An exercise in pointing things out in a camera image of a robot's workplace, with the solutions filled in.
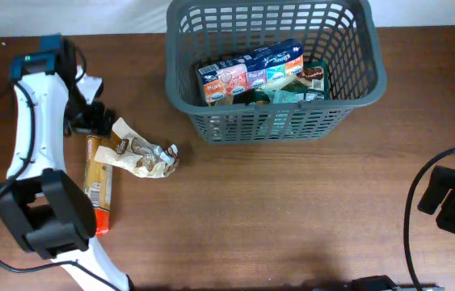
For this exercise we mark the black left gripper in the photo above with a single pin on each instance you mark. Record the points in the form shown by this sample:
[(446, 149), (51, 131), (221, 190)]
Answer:
[(93, 122)]

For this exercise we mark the beige brown snack bag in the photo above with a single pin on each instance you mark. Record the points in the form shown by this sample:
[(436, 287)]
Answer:
[(128, 150)]

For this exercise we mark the orange spaghetti packet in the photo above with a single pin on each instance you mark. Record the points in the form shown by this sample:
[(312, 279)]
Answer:
[(98, 186)]

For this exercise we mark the green snack bag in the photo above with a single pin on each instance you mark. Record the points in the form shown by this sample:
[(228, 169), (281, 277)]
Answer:
[(312, 81)]

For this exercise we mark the Kleenex tissue multipack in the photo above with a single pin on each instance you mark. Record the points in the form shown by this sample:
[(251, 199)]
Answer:
[(250, 70)]

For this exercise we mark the beige Pantree snack bag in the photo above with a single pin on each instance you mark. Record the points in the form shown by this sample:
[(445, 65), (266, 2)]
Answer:
[(231, 100)]

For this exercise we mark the mint green wipes pack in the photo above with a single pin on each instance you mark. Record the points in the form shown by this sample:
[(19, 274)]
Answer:
[(279, 97)]

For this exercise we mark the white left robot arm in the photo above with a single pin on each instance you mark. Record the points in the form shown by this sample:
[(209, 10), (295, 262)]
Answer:
[(45, 211)]

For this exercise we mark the grey plastic laundry basket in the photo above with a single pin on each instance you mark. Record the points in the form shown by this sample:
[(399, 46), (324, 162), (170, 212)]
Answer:
[(341, 33)]

